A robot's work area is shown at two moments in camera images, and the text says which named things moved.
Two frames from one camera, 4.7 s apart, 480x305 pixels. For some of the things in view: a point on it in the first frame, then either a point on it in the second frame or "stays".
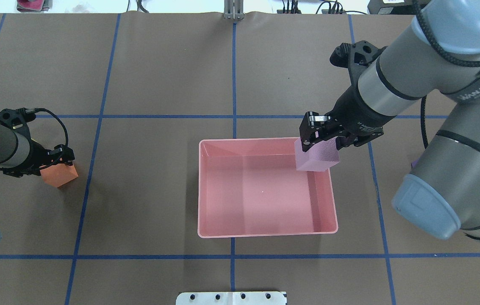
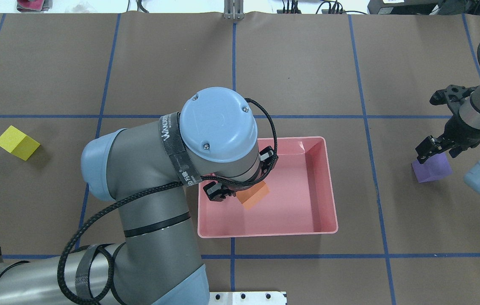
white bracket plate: [232, 298] stays
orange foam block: [59, 174] to [249, 197]
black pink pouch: [34, 6] stays
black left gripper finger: [63, 153] to [266, 156]
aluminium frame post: [233, 9] stays
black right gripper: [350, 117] to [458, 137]
